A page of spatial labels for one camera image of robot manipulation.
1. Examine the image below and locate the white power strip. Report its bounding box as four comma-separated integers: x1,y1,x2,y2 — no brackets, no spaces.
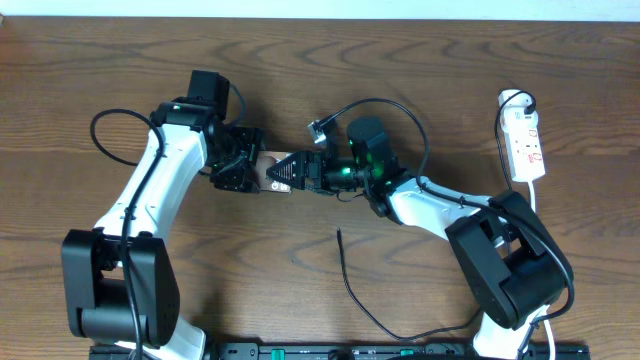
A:
500,106,546,183

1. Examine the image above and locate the white power strip cord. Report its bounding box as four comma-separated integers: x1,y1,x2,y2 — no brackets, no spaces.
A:
526,180,558,360

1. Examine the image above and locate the black USB charging cable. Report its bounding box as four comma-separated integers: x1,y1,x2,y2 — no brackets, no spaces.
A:
335,89,538,342

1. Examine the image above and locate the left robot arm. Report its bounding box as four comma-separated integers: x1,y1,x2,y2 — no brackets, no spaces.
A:
61,70,263,359

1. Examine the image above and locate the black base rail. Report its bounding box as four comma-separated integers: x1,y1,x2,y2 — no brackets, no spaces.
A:
88,342,591,360

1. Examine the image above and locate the white USB charger adapter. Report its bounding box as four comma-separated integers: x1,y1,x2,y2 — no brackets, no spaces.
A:
497,89,539,126

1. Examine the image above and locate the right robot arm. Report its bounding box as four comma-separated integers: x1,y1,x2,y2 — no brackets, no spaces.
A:
266,117,575,359

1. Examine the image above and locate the black right camera cable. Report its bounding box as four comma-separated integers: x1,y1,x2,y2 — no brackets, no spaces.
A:
319,97,576,360

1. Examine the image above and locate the black camera cable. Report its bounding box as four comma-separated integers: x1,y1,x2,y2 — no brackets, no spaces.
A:
89,82,249,360
319,97,576,360

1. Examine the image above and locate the bronze Galaxy smartphone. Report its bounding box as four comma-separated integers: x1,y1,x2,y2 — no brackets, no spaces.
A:
255,151,291,194

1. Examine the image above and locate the black left camera cable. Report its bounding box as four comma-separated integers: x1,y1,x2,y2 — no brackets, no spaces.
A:
89,82,249,360

